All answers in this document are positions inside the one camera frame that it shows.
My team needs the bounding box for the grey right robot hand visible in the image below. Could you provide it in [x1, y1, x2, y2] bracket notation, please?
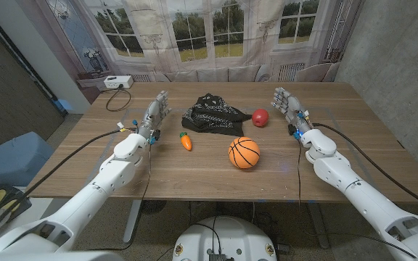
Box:
[271, 86, 314, 137]

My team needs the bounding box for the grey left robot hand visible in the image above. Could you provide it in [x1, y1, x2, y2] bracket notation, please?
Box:
[137, 90, 172, 141]

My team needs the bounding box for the red ball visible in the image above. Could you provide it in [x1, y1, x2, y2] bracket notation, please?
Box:
[251, 108, 270, 128]

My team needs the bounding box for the black paisley bandana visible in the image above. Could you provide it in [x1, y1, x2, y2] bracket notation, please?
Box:
[181, 93, 253, 137]

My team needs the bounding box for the orange toy carrot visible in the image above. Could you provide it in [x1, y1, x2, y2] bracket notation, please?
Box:
[179, 131, 193, 152]

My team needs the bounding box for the orange basketball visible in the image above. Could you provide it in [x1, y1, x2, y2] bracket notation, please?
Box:
[228, 136, 261, 170]

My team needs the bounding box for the white power strip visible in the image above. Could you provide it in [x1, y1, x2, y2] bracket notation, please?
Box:
[103, 75, 134, 90]

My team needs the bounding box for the printed window backdrop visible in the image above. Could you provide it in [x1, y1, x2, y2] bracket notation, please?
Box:
[16, 0, 364, 104]

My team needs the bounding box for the grey table leg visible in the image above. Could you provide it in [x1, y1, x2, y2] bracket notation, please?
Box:
[123, 199, 143, 244]
[306, 202, 330, 249]

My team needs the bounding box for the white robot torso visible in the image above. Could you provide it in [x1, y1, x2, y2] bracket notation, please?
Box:
[172, 215, 278, 261]

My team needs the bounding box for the blue bin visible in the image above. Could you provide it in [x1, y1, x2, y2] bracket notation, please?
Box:
[0, 131, 54, 188]

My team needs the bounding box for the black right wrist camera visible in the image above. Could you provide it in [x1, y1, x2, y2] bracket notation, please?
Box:
[287, 123, 302, 141]

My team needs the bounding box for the black power strip cable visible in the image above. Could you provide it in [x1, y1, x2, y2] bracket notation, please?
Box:
[105, 84, 132, 112]

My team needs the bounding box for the thin black left wrist cable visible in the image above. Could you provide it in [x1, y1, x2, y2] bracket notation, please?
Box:
[85, 143, 152, 252]

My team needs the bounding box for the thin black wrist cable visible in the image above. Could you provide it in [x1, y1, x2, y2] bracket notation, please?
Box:
[295, 137, 303, 213]
[85, 143, 152, 252]

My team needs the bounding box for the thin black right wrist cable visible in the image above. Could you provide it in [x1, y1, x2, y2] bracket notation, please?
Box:
[295, 137, 303, 213]

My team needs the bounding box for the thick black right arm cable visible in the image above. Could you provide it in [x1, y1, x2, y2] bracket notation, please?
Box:
[311, 122, 418, 214]

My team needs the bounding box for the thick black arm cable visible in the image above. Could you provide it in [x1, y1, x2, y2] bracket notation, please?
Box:
[0, 126, 139, 246]
[311, 122, 418, 214]

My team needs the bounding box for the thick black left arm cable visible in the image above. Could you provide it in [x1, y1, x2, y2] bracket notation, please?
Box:
[0, 126, 139, 246]

